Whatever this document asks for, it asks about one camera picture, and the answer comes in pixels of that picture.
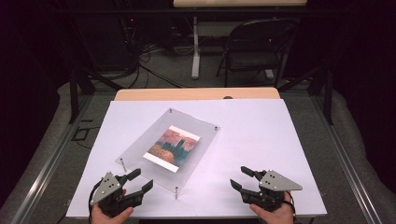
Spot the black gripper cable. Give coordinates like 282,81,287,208
285,191,297,218
87,179,105,224

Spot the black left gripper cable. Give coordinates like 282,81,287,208
87,179,105,224

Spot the bundle of black floor cables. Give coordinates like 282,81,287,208
122,41,185,90

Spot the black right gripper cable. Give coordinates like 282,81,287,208
285,191,297,218

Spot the white sheet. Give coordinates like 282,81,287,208
65,98,328,218

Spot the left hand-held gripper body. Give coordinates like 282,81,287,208
90,171,144,217

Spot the aluminium rail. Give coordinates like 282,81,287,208
310,93,383,224
9,93,95,224

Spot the light wooden desk top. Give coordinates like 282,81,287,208
173,0,308,8

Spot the black folding chair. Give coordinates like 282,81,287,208
216,17,301,89

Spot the person's right hand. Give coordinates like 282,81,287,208
248,190,295,224

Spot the black metal stand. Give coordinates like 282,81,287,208
277,62,334,126
68,63,125,125

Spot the white desk leg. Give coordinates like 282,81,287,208
191,16,202,80

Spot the dark equipment cabinet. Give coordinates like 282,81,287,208
74,14,134,72

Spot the clear acrylic photo frame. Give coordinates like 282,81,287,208
114,107,221,201

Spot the painting print with white border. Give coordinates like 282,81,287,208
142,124,201,174

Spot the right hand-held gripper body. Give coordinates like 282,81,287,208
241,169,304,213

